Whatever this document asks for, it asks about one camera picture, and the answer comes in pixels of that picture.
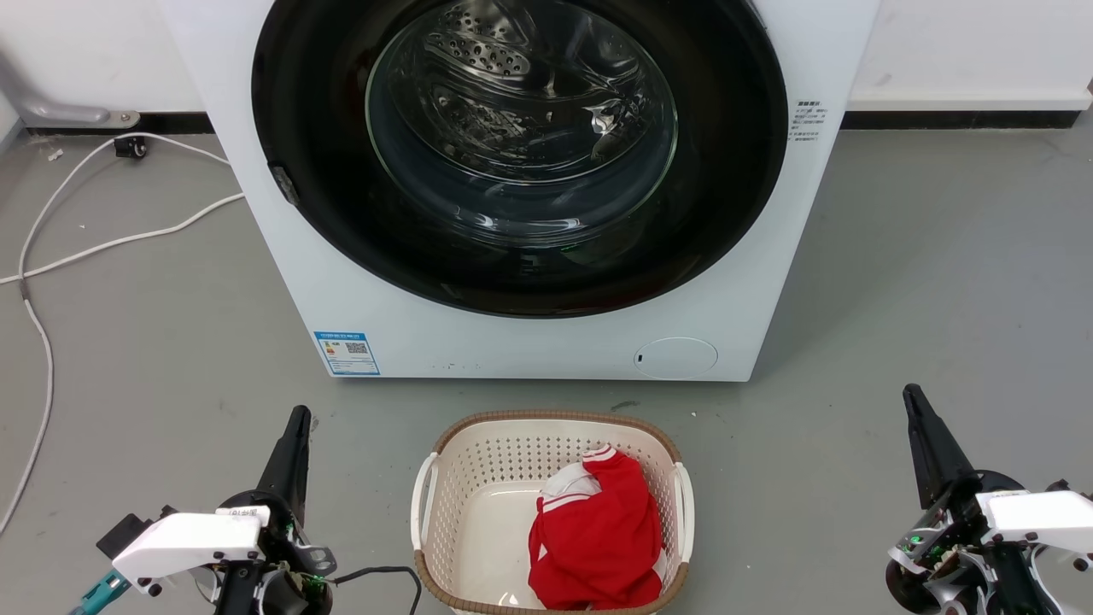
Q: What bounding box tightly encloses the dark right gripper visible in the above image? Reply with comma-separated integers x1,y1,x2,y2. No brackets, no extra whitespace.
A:
886,384,1055,615

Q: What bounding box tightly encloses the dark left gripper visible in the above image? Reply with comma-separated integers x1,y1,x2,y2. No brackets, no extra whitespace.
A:
215,407,336,615

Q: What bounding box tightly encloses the black round glass washer door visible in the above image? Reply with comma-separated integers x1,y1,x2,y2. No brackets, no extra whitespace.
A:
252,0,788,319

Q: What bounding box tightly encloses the white front-load washing machine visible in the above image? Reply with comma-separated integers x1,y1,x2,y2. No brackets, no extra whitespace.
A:
158,0,880,383

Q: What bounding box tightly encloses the blue energy label sticker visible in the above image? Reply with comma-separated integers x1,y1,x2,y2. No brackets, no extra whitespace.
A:
313,331,381,377

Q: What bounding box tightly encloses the beige plastic laundry basket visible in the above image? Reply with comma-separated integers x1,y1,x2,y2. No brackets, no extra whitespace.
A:
410,410,695,615

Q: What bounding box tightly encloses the round white filter cover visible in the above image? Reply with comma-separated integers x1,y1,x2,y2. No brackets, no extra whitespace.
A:
634,337,719,380

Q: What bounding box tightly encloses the red and white garment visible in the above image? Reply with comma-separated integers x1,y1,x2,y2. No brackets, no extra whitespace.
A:
528,444,669,611

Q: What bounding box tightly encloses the small printed text sticker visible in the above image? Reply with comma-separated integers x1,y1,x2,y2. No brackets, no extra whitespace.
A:
790,100,827,143

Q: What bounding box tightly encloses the stainless steel washer drum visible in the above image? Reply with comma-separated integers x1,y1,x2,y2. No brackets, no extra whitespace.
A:
401,0,658,185

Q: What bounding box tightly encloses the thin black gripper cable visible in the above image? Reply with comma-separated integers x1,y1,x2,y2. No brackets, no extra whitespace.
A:
331,565,424,615

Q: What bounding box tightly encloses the teal cable connector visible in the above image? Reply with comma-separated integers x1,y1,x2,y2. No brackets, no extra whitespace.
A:
68,571,131,615

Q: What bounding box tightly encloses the white floor cable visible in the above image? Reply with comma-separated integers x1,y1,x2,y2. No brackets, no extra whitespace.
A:
0,132,233,535
0,193,246,286

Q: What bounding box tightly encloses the grey wall pipe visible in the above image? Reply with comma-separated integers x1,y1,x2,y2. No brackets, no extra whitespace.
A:
0,51,142,129

